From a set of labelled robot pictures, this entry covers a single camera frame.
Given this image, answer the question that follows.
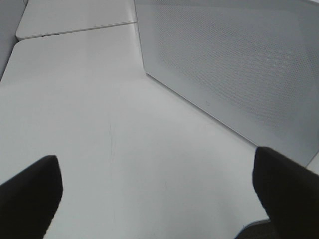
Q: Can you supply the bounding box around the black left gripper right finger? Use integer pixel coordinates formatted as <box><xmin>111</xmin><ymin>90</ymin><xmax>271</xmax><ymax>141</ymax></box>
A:
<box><xmin>252</xmin><ymin>147</ymin><xmax>319</xmax><ymax>239</ymax></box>

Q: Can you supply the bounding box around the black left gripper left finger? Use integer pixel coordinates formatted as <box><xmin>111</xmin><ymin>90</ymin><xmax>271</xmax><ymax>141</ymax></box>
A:
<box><xmin>0</xmin><ymin>155</ymin><xmax>63</xmax><ymax>239</ymax></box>

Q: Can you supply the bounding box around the white microwave door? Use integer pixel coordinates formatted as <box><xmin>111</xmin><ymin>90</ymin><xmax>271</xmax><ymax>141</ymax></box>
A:
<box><xmin>135</xmin><ymin>0</ymin><xmax>319</xmax><ymax>166</ymax></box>

